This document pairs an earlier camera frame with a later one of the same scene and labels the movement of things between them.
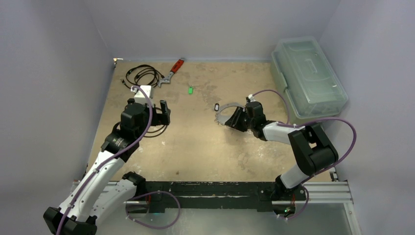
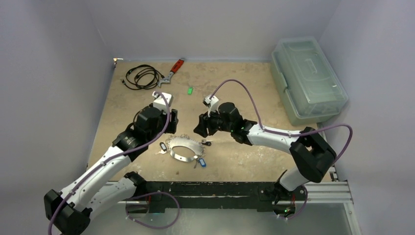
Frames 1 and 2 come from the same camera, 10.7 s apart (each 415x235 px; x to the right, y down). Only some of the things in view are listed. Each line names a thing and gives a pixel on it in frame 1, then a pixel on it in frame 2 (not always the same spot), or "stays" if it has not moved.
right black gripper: (242, 118) -> (209, 123)
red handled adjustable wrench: (176, 68) stays
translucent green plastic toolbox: (310, 80) stays
